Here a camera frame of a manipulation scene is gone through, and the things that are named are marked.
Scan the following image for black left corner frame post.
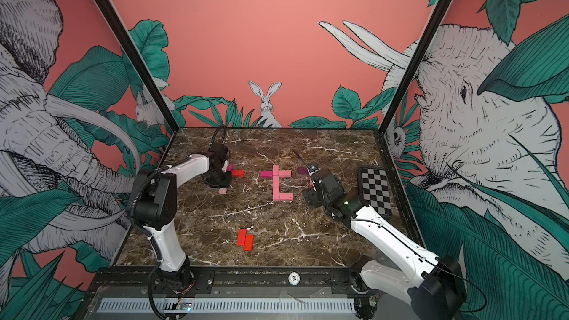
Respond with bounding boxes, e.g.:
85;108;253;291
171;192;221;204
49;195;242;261
93;0;179;135

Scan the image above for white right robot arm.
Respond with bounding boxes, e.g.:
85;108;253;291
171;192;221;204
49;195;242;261
303;164;467;319

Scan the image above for black corner frame post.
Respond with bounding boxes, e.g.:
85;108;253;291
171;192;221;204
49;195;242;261
93;0;179;135
379;0;453;135

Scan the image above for purple block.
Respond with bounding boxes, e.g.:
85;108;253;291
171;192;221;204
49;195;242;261
297;167;309;175

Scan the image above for black front frame rail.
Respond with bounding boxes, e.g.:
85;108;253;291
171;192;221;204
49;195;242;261
87;265;388;296

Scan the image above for black right corner frame post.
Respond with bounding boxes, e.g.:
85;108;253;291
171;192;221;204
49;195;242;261
379;0;453;135

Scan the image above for black corrugated cable hose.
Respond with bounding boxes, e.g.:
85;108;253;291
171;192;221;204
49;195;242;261
210;124;228;145

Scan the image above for white slotted cable duct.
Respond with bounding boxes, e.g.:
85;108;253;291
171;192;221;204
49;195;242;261
96;298;356;314

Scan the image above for checkerboard calibration plate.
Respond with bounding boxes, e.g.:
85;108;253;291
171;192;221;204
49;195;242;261
357;165;393;221

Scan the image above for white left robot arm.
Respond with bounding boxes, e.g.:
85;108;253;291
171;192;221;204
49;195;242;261
127;142;232;293

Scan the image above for red row block left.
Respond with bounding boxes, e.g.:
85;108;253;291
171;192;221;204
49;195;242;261
244;234;254;252

